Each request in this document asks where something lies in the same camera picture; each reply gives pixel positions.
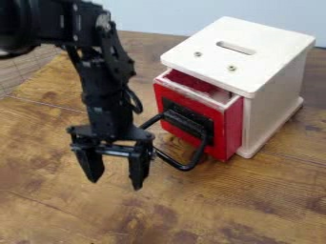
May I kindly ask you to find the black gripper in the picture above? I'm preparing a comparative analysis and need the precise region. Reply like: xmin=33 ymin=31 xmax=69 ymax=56
xmin=66 ymin=108 xmax=156 ymax=192

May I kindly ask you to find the black drawer handle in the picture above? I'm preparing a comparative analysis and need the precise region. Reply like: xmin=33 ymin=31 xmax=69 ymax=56
xmin=138 ymin=97 xmax=215 ymax=173

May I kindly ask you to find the red drawer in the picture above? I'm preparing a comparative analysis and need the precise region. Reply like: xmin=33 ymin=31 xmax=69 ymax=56
xmin=152 ymin=69 xmax=243 ymax=161

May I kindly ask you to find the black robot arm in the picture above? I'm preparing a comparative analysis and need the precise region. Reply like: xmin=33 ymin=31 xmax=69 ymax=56
xmin=0 ymin=0 xmax=153 ymax=190

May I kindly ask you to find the white wooden drawer box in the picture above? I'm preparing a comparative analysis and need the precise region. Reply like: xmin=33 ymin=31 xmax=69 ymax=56
xmin=160 ymin=16 xmax=315 ymax=158

